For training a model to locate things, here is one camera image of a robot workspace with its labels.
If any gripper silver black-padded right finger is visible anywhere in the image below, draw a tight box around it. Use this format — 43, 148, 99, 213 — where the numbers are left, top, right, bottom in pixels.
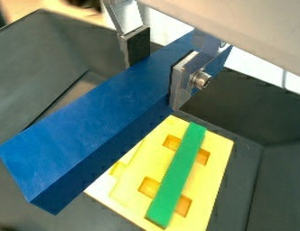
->
169, 29, 232, 111

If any green rectangular block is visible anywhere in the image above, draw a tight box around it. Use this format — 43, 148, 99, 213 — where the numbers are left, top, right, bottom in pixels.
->
145, 123, 206, 228

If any blue rectangular block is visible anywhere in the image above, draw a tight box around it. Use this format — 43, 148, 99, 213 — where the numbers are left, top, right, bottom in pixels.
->
0, 30, 234, 216

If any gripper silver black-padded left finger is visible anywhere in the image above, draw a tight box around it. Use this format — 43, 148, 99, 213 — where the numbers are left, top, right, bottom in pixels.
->
102, 0, 150, 67

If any yellow puzzle board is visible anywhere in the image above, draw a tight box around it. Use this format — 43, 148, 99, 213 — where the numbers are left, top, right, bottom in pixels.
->
85, 115, 233, 231

